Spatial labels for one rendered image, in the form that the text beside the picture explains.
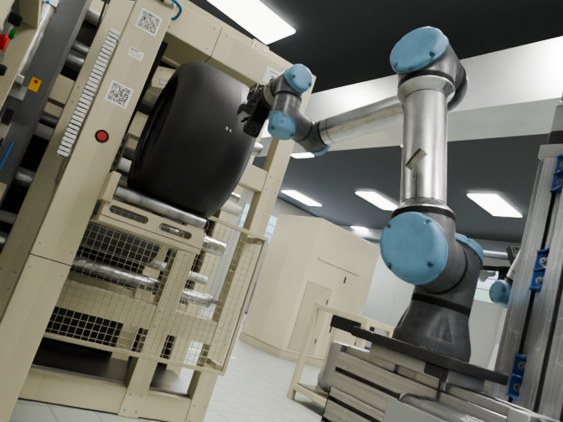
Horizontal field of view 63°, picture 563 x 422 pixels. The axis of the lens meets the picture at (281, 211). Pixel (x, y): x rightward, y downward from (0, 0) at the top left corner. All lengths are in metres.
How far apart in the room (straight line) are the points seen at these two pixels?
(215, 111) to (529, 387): 1.17
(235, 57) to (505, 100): 2.91
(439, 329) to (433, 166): 0.31
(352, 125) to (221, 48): 1.10
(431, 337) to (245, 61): 1.63
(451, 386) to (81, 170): 1.29
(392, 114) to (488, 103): 3.48
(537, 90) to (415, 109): 3.55
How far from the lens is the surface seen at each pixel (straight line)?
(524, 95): 4.53
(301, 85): 1.25
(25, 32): 1.62
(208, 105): 1.60
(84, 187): 1.68
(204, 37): 2.20
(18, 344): 1.72
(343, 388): 1.04
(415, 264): 0.83
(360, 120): 1.23
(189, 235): 1.68
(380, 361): 0.99
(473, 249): 0.98
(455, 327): 0.96
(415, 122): 0.97
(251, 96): 1.44
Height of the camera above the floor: 0.72
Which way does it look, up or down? 10 degrees up
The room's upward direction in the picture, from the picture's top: 18 degrees clockwise
